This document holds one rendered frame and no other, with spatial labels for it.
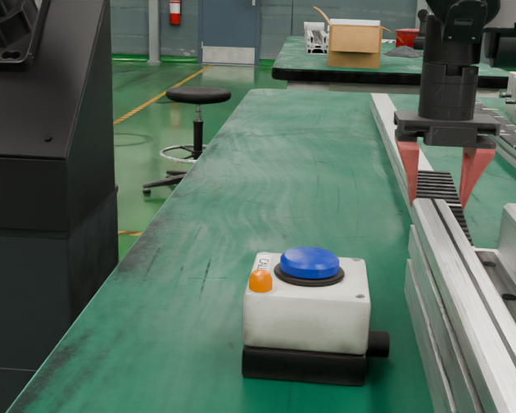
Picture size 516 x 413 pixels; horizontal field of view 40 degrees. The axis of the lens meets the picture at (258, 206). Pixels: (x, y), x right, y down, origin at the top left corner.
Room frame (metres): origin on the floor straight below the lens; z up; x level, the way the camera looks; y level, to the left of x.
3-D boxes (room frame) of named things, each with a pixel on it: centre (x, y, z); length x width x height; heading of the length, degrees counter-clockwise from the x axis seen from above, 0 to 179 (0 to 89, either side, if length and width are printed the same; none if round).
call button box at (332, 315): (0.44, -0.04, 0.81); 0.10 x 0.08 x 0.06; 85
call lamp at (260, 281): (0.42, 0.00, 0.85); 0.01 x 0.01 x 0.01
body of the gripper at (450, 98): (0.74, -0.19, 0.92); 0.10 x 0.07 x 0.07; 85
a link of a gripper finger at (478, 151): (0.74, -0.21, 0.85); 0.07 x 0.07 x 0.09; 85
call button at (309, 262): (0.44, -0.04, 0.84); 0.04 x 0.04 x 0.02
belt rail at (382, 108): (1.23, -0.24, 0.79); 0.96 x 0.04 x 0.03; 175
